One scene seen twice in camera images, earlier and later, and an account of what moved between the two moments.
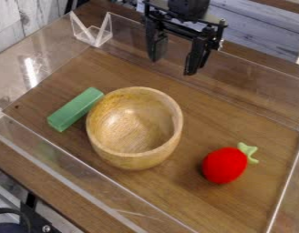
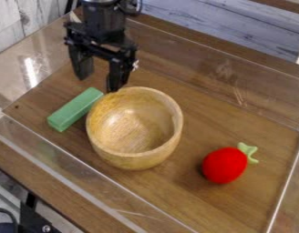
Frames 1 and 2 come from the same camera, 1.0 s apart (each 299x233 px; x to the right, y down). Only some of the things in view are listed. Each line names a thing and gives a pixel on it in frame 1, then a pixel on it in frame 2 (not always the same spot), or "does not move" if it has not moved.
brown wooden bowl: x=133 y=127 does not move
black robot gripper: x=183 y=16 to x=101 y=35
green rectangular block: x=68 y=114 does not move
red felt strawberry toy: x=224 y=163 does not move
